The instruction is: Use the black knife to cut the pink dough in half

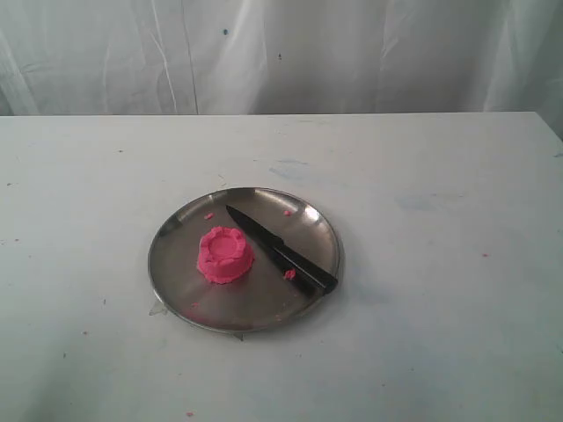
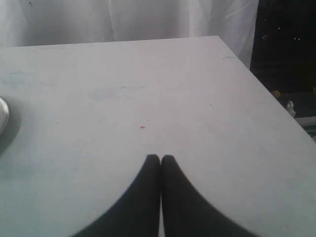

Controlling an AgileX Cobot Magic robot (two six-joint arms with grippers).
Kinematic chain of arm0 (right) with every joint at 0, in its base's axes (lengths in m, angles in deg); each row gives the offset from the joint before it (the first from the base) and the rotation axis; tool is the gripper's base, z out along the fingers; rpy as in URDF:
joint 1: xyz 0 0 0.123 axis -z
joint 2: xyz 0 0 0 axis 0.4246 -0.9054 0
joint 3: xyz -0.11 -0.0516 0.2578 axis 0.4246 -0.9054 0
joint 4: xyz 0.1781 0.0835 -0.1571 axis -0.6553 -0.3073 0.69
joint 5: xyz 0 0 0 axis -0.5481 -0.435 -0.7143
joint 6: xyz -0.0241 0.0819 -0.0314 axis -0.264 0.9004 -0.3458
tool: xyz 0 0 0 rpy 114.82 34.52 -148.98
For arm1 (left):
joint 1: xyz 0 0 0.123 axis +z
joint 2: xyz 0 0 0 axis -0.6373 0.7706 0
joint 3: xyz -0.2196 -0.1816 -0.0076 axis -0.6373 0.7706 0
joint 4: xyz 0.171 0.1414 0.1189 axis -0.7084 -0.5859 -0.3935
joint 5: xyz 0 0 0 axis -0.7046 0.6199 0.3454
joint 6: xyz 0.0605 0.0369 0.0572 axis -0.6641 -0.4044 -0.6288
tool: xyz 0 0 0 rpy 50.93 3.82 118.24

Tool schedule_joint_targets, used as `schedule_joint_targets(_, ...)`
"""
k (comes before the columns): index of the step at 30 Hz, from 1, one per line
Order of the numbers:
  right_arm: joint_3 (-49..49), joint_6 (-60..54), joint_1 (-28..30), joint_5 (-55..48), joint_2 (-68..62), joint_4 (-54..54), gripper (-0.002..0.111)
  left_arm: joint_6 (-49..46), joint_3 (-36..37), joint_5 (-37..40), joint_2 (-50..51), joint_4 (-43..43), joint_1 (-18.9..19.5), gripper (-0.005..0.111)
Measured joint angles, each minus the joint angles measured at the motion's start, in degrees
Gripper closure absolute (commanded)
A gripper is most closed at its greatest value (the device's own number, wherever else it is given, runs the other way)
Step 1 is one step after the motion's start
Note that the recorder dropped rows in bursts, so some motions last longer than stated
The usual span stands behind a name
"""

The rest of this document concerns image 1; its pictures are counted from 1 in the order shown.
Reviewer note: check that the clear tape piece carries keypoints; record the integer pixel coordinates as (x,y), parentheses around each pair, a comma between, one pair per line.
(158,308)
(238,336)

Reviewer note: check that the pink dough crumb near knife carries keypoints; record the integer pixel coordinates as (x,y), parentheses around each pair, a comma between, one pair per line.
(290,274)

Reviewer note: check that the pink clay lump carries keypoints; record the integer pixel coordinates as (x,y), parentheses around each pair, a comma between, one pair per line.
(224,255)

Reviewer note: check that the round stainless steel plate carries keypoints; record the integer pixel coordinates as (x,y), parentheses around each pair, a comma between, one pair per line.
(259,300)

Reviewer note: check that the black kitchen knife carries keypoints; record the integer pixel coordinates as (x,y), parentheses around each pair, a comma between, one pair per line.
(308,274)

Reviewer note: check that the white plastic backdrop sheet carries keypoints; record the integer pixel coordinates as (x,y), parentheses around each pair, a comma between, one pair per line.
(250,57)

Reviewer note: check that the clear tape piece bottom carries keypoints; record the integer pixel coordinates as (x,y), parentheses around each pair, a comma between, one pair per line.
(238,336)

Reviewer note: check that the clear tape piece left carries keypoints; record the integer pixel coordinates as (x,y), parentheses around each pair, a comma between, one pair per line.
(158,308)

